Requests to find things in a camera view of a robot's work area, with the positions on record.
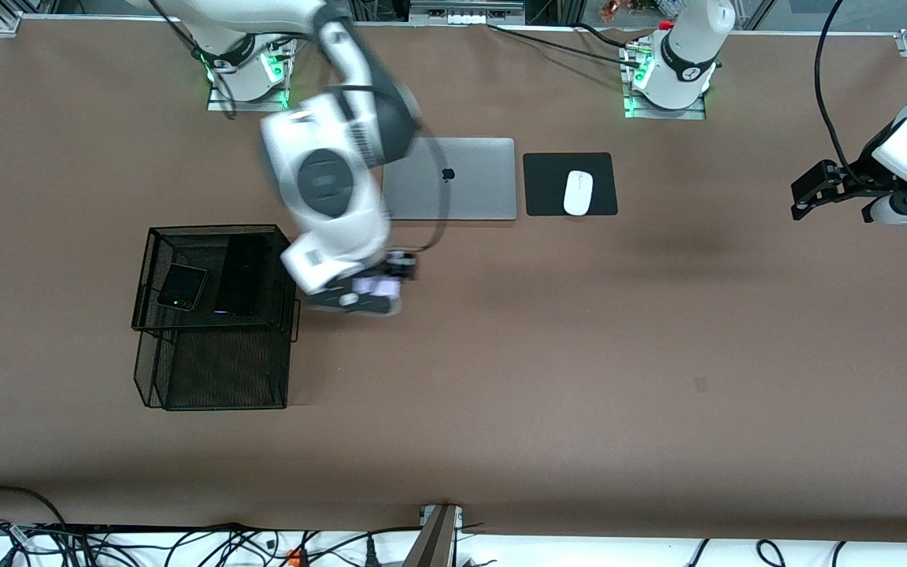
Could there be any lavender flip phone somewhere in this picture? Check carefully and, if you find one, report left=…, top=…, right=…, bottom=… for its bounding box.
left=350, top=271, right=404, bottom=302

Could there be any black looped floor cable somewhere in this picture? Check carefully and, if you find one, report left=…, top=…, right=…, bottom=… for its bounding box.
left=0, top=485, right=70, bottom=528

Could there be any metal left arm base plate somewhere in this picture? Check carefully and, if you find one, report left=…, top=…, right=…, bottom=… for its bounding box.
left=624, top=106, right=707, bottom=120

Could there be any black mouse pad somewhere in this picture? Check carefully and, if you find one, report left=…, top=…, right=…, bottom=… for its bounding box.
left=523, top=153, right=619, bottom=217

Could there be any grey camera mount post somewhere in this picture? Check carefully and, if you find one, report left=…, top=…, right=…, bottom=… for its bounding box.
left=402, top=504, right=465, bottom=567

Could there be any black floor bar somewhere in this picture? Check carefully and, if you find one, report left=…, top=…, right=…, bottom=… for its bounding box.
left=36, top=522, right=235, bottom=536

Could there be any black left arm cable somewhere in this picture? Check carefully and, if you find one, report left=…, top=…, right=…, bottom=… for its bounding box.
left=813, top=0, right=873, bottom=187

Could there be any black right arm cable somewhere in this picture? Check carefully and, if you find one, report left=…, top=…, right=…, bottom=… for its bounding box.
left=410, top=134, right=452, bottom=254

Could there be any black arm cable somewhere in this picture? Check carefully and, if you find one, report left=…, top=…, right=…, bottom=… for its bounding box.
left=410, top=134, right=452, bottom=254
left=813, top=0, right=873, bottom=187

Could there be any dark grey flip phone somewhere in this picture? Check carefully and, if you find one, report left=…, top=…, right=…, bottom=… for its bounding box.
left=155, top=263, right=209, bottom=313

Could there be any white computer mouse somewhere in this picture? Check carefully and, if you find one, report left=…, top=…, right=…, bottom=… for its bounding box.
left=563, top=169, right=594, bottom=217

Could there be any black mesh two-tier organizer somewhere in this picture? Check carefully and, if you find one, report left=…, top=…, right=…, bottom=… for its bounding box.
left=131, top=224, right=302, bottom=411

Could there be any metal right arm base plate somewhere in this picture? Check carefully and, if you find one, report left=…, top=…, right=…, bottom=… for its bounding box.
left=207, top=83, right=290, bottom=113

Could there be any black cable on table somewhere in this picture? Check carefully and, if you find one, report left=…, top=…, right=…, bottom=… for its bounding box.
left=487, top=23, right=642, bottom=70

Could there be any white power strip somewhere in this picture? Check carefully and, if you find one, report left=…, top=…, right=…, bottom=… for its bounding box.
left=410, top=0, right=526, bottom=25

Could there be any silver laptop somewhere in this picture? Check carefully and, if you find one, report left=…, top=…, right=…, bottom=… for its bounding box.
left=383, top=138, right=517, bottom=222

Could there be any black slab smartphone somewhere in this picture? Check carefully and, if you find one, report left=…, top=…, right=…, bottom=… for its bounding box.
left=214, top=235, right=275, bottom=317

